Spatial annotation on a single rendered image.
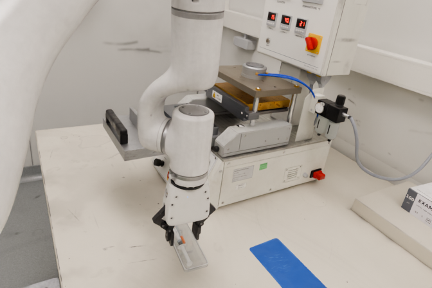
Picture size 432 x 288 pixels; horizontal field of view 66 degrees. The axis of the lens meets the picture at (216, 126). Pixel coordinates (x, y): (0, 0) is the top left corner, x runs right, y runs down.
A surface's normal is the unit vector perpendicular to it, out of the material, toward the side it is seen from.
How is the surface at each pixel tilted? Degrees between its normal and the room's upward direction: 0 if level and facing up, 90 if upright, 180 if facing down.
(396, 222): 0
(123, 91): 90
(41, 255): 0
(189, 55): 96
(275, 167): 90
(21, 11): 69
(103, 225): 0
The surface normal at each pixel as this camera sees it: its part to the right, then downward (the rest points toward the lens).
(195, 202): 0.41, 0.41
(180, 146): -0.39, 0.33
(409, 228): 0.11, -0.91
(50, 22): 0.90, 0.28
